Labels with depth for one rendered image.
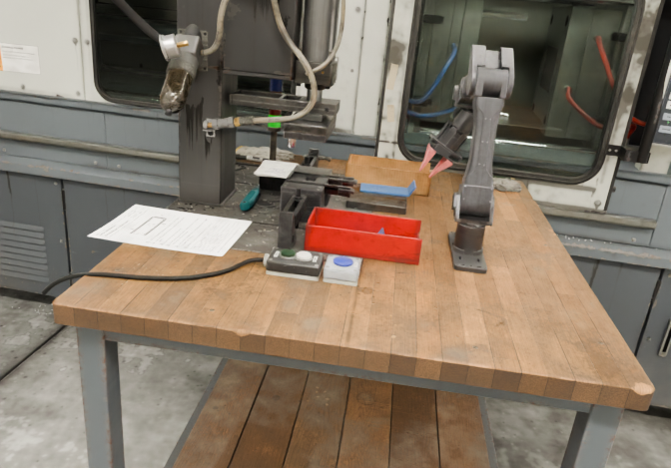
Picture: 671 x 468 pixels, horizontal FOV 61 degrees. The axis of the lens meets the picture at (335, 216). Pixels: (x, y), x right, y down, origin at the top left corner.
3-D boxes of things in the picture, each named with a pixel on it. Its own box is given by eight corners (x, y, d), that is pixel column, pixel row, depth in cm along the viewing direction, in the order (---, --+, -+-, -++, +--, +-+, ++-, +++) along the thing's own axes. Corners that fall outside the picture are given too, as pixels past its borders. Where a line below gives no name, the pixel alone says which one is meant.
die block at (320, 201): (319, 224, 138) (322, 195, 135) (279, 219, 138) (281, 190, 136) (330, 199, 156) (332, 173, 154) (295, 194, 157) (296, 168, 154)
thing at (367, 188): (414, 197, 157) (415, 187, 156) (359, 191, 158) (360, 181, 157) (413, 190, 164) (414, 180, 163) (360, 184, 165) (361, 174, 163)
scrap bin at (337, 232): (418, 265, 121) (422, 239, 119) (304, 249, 123) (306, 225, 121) (417, 243, 132) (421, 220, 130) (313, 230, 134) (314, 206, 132)
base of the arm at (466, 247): (459, 235, 117) (494, 239, 117) (453, 204, 136) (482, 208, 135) (453, 269, 120) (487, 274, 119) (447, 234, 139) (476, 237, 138)
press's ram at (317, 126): (329, 155, 131) (340, 20, 120) (220, 143, 133) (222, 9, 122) (337, 139, 148) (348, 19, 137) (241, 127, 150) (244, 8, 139)
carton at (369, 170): (427, 199, 166) (431, 174, 163) (343, 189, 168) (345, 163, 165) (426, 186, 178) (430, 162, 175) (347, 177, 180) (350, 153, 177)
